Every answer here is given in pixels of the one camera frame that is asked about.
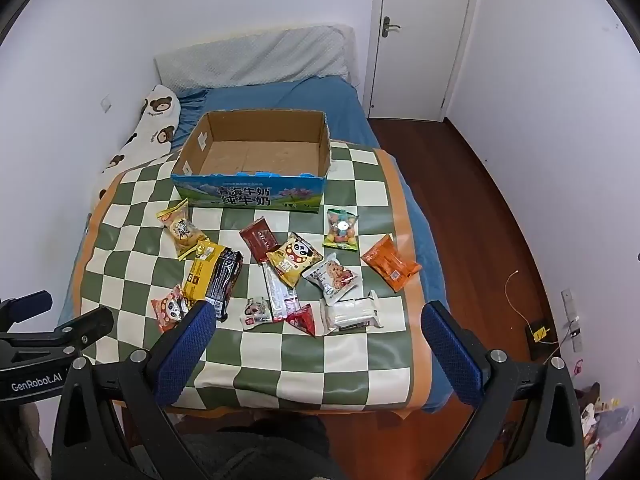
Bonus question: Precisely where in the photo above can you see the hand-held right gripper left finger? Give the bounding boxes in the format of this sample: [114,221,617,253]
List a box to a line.
[50,301,221,480]

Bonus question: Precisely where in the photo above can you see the small wrapper scraps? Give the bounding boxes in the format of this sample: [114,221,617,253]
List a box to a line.
[242,297,273,331]

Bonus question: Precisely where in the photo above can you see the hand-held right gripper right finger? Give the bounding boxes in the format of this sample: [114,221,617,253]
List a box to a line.
[420,301,587,480]

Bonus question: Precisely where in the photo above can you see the plain white snack packet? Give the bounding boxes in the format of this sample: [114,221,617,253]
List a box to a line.
[325,291,383,335]

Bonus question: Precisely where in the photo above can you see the yellow pastry snack packet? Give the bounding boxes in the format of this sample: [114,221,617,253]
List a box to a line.
[157,199,210,260]

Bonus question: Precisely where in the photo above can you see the blue bed sheet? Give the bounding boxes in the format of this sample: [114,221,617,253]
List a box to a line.
[57,77,451,413]

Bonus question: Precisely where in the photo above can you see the white cookie snack packet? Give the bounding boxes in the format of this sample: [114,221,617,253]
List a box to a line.
[303,254,359,306]

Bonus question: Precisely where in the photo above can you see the dark red snack packet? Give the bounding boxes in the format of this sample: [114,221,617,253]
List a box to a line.
[239,216,282,265]

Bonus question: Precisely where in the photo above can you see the pile of colourful clutter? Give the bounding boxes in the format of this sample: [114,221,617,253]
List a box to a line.
[572,357,626,476]

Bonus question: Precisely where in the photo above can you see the grey padded headboard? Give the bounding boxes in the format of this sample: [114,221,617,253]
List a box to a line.
[152,24,357,92]

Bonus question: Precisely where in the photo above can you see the long red white packet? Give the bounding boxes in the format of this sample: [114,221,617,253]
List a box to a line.
[262,260,302,321]

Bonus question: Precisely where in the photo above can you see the grey wall socket strip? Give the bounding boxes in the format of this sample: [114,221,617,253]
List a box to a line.
[561,287,585,353]

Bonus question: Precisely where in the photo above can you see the white bear print pillow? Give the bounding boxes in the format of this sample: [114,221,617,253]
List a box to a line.
[87,85,182,211]

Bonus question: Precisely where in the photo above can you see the yellow black snack packet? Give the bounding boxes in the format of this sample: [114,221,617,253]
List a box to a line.
[182,240,244,322]

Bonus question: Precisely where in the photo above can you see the orange panda snack packet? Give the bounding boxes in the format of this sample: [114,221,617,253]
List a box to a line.
[151,285,198,333]

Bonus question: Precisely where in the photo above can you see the red triangular snack packet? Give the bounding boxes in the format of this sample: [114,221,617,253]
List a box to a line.
[286,304,318,337]

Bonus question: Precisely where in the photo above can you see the white door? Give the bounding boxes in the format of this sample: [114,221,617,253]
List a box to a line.
[367,0,483,122]

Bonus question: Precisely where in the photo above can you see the plain orange snack packet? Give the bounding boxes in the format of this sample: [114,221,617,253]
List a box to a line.
[361,235,422,293]

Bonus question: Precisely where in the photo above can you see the cardboard box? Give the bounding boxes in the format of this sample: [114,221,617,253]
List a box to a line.
[171,109,332,215]

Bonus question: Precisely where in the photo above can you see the green white checkered blanket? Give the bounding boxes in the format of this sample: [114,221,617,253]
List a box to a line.
[70,139,433,413]

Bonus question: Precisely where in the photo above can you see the yellow panda snack packet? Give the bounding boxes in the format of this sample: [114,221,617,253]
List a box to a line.
[266,232,324,288]

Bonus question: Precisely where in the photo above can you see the thin cable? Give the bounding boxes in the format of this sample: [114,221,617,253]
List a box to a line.
[504,270,538,327]

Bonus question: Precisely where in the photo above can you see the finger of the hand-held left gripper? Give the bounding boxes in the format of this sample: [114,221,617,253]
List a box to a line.
[50,306,115,357]
[0,290,54,331]

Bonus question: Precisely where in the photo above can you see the clear colourful candy bag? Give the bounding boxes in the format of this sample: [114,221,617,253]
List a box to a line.
[322,208,360,252]

